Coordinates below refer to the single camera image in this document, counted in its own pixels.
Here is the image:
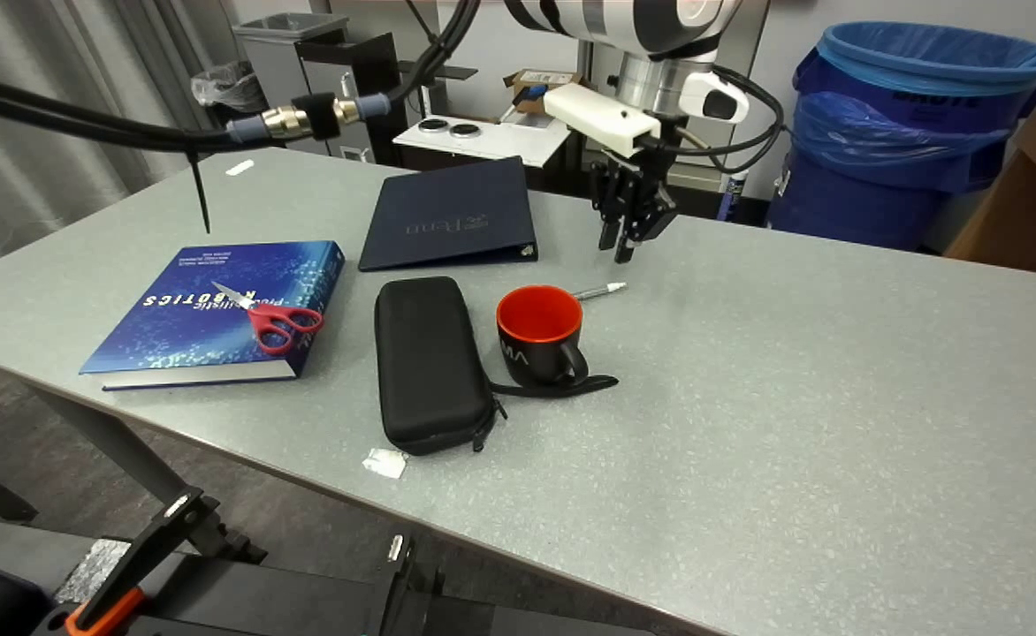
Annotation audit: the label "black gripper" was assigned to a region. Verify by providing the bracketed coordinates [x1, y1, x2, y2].
[588, 133, 682, 263]

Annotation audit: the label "white spray bottle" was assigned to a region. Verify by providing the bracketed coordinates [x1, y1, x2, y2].
[716, 169, 748, 226]

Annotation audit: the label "black mug red inside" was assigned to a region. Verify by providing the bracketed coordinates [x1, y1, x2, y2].
[490, 281, 595, 389]

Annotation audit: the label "small white side table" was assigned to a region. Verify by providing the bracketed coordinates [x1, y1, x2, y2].
[390, 108, 577, 171]

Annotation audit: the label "open cardboard box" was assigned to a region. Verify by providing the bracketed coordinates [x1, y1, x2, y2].
[503, 68, 581, 121]

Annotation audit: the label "black zippered hard case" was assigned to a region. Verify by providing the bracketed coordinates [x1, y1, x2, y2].
[372, 274, 508, 459]

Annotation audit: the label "blue trash bin with liner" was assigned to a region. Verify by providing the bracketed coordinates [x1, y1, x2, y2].
[768, 17, 1036, 253]

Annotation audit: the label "black office chair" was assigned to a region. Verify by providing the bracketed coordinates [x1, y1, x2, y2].
[297, 28, 482, 169]

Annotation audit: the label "grey filing cabinet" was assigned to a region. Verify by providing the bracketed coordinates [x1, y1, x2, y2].
[234, 11, 376, 161]

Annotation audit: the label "white plastic bag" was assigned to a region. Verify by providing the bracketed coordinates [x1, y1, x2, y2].
[186, 61, 267, 116]

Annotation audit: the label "blue hardcover book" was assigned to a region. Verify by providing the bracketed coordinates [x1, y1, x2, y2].
[77, 237, 350, 396]

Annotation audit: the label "black equipment base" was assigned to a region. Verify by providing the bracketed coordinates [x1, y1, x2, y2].
[0, 517, 660, 636]

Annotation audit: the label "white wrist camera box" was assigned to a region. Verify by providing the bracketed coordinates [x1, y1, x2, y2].
[542, 81, 665, 160]

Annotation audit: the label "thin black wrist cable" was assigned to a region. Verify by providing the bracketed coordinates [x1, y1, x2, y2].
[655, 63, 787, 175]

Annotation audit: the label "black case wrist strap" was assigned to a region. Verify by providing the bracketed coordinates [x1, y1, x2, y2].
[489, 370, 622, 401]

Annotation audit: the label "navy blue ring binder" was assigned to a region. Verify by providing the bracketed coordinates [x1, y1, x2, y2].
[357, 155, 542, 274]

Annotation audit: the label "red handled scissors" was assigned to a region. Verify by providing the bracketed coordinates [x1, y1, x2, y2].
[207, 277, 329, 361]

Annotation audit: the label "thick black cable with connector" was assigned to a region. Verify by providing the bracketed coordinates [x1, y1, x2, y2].
[0, 0, 483, 155]

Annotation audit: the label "black orange handled clamp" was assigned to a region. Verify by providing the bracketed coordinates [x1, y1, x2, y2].
[61, 486, 273, 636]

